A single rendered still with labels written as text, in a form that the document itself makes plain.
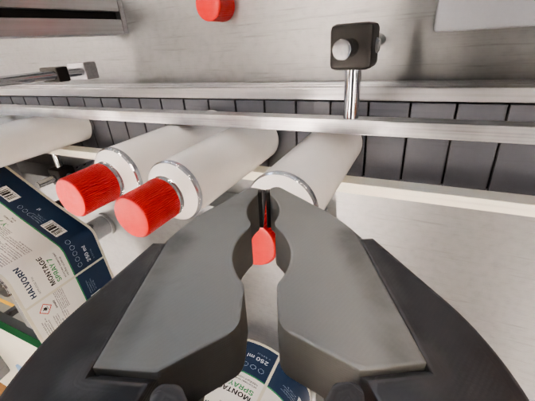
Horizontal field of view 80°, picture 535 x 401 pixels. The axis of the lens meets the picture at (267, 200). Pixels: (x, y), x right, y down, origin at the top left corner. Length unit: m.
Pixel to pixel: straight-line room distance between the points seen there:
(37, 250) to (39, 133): 0.19
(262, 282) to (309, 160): 0.31
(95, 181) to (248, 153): 0.14
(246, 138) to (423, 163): 0.18
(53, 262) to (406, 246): 0.53
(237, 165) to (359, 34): 0.14
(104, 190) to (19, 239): 0.37
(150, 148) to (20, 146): 0.25
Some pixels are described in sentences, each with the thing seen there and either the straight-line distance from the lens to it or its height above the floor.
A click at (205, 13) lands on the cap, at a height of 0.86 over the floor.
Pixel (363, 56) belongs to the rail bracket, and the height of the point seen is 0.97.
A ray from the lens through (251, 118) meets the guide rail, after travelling 0.30.
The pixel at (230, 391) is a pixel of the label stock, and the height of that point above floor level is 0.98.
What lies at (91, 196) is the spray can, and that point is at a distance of 0.28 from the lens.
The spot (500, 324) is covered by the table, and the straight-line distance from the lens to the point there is 0.53.
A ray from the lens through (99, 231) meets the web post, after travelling 0.66.
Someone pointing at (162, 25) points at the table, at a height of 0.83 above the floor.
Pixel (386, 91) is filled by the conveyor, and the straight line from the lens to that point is 0.34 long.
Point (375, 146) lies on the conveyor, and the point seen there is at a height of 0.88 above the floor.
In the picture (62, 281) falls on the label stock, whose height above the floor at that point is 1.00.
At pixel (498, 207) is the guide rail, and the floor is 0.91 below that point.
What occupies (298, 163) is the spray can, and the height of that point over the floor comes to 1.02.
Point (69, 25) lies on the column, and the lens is 0.50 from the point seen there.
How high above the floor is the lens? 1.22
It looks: 53 degrees down
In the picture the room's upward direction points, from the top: 136 degrees counter-clockwise
